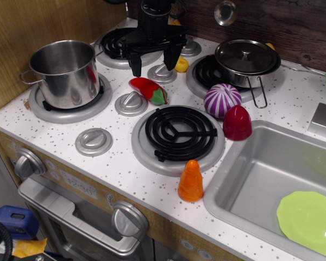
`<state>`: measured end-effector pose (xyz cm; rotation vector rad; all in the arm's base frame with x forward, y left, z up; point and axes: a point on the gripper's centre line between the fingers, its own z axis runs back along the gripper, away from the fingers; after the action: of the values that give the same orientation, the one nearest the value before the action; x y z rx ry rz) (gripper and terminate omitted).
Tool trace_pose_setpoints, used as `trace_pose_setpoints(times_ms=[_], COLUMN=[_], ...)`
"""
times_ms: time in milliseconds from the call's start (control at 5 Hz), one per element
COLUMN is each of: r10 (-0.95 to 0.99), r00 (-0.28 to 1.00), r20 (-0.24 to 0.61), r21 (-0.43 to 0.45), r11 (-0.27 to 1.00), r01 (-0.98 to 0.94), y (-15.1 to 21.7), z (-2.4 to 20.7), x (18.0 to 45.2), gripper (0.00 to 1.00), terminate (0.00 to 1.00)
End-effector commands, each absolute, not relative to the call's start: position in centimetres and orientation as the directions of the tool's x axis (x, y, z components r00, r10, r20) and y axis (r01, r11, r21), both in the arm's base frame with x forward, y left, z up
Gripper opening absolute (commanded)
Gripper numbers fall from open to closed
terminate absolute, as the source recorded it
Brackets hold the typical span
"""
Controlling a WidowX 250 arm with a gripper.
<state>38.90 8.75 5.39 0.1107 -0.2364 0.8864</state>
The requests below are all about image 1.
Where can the hanging steel ladle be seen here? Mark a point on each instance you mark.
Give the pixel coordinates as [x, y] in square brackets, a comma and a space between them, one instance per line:
[225, 13]

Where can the grey stove knob back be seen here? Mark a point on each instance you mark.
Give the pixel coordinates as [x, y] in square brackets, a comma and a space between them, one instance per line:
[191, 49]

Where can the grey oven dial right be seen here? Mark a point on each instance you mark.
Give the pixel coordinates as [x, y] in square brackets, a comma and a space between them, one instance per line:
[128, 221]

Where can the yellow toy food piece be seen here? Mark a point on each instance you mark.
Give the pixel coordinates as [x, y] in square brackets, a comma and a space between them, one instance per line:
[173, 21]

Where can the grey faucet base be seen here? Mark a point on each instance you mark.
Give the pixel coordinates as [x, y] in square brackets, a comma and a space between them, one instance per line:
[318, 122]

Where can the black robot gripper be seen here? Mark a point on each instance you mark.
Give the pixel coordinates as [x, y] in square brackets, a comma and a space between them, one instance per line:
[153, 33]

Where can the dark red toy vegetable half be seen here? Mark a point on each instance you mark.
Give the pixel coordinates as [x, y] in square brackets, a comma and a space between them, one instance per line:
[237, 124]

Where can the tall steel stock pot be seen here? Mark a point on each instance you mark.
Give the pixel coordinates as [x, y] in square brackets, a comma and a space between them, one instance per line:
[66, 73]

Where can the yellow toy behind pan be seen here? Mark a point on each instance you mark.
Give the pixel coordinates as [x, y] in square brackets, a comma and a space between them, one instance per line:
[270, 46]

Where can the grey toy sink basin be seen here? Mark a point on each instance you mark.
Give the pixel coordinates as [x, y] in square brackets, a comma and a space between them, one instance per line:
[257, 173]

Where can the back right black burner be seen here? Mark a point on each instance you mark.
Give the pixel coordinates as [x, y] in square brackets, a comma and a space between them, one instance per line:
[206, 72]

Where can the yellow cloth piece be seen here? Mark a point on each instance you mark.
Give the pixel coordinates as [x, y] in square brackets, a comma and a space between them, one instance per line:
[27, 248]

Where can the grey stove knob upper middle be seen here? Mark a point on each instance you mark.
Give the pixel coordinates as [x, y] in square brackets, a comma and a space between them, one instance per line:
[161, 75]

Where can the grey oven dial left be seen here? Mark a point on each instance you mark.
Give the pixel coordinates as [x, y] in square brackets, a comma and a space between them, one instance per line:
[28, 164]

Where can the purple white striped toy onion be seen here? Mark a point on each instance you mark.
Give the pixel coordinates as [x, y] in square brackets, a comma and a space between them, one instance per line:
[220, 98]

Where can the black burner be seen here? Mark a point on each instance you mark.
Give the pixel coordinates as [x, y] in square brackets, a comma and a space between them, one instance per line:
[110, 43]
[166, 138]
[206, 72]

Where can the orange toy carrot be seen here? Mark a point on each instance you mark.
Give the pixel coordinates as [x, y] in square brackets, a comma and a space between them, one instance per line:
[190, 186]

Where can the grey oven dial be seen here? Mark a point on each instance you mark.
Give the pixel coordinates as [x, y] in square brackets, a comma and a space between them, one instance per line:
[28, 164]
[128, 221]

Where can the steel slotted spoon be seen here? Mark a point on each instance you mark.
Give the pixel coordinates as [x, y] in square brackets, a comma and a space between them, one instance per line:
[178, 9]

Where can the front left burner under pot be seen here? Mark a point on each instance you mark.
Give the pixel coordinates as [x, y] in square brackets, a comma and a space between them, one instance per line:
[46, 112]

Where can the back left black burner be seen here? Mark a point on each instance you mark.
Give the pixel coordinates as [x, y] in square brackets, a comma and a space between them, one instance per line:
[110, 43]

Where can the green plastic plate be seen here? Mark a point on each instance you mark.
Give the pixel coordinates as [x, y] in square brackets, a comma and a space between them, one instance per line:
[302, 218]

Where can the grey oven door handle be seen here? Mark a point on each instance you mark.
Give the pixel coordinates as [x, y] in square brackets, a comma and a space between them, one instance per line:
[80, 231]

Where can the red toy pepper green stem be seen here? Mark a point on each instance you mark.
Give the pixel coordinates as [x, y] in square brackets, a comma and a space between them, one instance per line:
[150, 90]

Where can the steel pan with lid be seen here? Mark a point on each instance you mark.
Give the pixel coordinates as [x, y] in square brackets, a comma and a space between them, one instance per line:
[248, 64]

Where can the grey stove knob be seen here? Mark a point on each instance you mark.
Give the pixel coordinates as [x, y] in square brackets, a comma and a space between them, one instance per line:
[161, 75]
[131, 104]
[191, 49]
[93, 142]

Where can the grey stove knob front left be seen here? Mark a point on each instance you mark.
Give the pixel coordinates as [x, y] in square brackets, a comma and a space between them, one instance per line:
[93, 142]

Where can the blue device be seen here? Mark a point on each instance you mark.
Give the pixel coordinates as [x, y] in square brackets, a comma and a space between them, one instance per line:
[21, 223]

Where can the front right black burner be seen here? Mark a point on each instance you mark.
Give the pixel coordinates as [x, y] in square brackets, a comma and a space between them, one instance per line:
[166, 138]

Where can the yellow handled toy knife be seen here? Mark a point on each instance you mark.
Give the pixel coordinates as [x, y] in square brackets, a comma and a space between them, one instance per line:
[182, 65]

